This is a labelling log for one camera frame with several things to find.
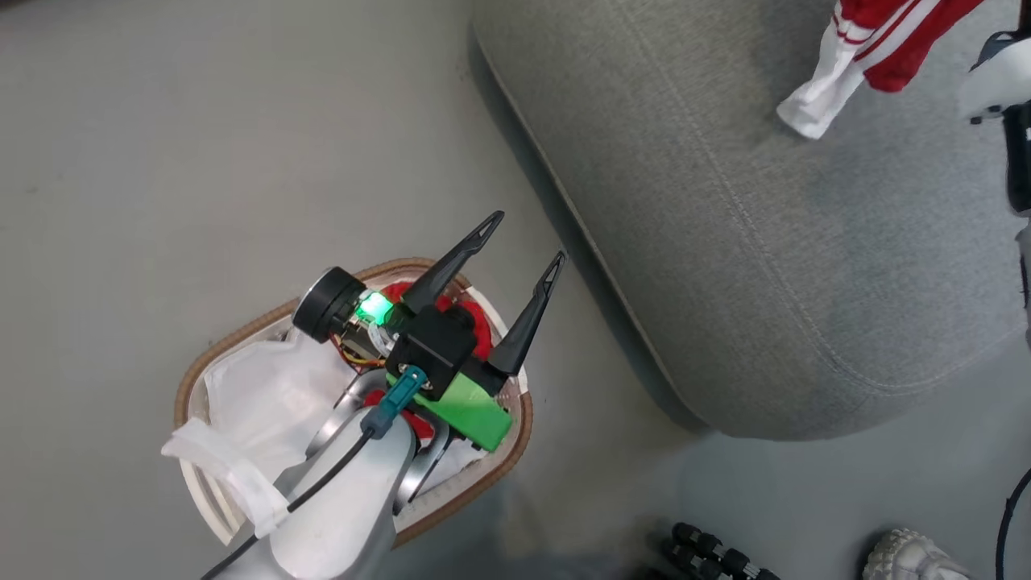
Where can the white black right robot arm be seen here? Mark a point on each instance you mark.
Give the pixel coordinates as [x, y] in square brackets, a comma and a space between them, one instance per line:
[995, 76]

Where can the white knobbly object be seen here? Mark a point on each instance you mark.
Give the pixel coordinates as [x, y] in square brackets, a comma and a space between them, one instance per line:
[910, 560]

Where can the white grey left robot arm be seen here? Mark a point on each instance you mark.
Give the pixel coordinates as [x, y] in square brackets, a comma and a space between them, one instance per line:
[346, 507]

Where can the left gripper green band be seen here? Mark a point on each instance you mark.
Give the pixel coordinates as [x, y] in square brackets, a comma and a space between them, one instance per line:
[471, 411]

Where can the grey fabric sofa seat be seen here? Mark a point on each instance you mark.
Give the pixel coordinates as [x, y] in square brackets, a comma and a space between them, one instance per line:
[765, 242]

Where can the red clothing item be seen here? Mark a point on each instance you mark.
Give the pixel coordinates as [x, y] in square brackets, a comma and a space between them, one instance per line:
[475, 326]

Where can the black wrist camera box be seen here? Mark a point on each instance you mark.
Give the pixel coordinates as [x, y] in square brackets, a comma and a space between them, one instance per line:
[431, 346]

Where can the red white striped garment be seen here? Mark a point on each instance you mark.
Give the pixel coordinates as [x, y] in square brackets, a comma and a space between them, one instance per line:
[878, 48]

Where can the white clothing item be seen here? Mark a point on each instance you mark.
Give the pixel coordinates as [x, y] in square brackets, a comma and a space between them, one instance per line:
[258, 403]

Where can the white laundry basket brown rim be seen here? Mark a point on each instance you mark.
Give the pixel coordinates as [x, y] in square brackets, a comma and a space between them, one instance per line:
[499, 459]

